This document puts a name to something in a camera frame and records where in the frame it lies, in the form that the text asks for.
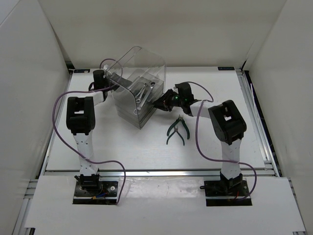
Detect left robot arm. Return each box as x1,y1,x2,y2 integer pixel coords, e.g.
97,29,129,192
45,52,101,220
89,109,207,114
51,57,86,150
66,69,125,196

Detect large ratchet wrench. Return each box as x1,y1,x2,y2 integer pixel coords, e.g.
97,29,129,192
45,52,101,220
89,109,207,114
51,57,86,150
133,82,156,115

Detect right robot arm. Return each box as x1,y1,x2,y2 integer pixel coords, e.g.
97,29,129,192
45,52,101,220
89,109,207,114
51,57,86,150
153,82,247,196

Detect aluminium rail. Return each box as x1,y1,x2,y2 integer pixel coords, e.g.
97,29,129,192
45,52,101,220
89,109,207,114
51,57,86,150
235,68,282,177
43,164,276,177

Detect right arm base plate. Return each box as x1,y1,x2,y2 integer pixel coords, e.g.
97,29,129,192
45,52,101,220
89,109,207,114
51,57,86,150
200,180,252,207

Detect aluminium right rail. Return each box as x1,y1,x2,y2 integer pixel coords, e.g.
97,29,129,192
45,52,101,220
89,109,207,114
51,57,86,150
235,68,282,177

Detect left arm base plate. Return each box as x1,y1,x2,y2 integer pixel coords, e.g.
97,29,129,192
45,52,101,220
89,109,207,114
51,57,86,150
72,174,118,205

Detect green handled small pliers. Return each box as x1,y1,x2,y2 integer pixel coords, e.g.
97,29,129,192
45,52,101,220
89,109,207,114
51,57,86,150
166,127,185,146

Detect aluminium front rail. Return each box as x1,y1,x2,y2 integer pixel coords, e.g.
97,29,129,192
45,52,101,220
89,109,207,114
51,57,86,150
43,164,276,177

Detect small ratchet wrench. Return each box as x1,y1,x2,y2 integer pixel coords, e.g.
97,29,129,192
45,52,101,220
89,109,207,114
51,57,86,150
135,83,147,103

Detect clear plastic drawer organizer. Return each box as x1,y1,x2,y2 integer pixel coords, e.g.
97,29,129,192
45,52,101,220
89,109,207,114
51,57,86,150
105,47,166,129

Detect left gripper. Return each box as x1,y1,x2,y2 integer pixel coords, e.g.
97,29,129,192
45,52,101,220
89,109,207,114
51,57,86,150
104,71,133,93

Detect green handled cutting pliers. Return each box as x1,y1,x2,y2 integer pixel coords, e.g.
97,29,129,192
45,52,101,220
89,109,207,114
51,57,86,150
167,114,191,140

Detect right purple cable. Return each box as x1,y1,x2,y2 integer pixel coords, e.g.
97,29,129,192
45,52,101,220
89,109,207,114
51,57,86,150
188,82,257,200

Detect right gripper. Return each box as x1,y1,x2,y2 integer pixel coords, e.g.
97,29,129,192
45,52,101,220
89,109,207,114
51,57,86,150
152,89,184,112

